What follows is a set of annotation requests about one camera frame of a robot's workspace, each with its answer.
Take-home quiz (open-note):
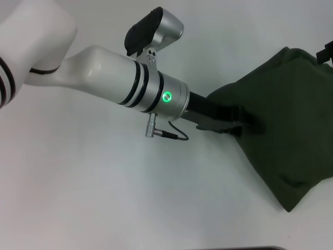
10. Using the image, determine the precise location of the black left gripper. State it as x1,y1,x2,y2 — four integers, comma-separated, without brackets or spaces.
183,90,265,136

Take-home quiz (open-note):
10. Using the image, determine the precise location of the dark green FREE! t-shirt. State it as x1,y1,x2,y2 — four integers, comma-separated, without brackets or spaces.
207,46,333,213

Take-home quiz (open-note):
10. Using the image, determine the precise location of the silver left cable connector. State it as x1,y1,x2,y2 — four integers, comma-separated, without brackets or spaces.
144,112,159,138

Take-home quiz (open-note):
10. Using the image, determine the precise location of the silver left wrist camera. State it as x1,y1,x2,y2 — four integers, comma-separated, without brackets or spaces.
124,7,185,66

